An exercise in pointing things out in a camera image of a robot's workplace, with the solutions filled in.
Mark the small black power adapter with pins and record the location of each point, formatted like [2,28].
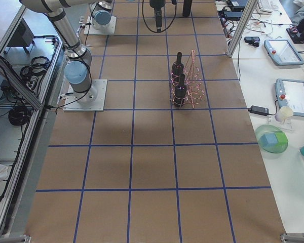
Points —
[258,110]

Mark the copper wire wine basket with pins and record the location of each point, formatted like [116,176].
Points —
[194,93]

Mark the dark glass wine bottle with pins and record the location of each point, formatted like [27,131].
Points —
[186,10]

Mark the wine bottle in basket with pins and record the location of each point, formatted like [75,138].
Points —
[180,91]
[177,69]

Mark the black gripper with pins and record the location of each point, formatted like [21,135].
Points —
[154,3]

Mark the white paper cup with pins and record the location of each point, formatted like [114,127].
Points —
[284,113]

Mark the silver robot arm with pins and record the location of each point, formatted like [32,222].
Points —
[77,70]
[100,13]

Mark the lower blue teach pendant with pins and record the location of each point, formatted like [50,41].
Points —
[290,93]

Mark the far wine bottle in basket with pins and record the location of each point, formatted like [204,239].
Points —
[177,69]

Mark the aluminium frame post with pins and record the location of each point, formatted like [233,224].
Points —
[246,15]

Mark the near wine bottle in basket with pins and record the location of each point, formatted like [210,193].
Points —
[180,91]

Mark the green bowl with blocks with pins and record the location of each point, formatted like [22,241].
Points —
[271,139]

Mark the upper blue teach pendant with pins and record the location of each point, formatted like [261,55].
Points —
[282,52]

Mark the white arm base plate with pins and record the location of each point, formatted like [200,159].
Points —
[94,100]
[98,29]

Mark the blue teach pendant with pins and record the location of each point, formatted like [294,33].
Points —
[282,52]
[290,93]

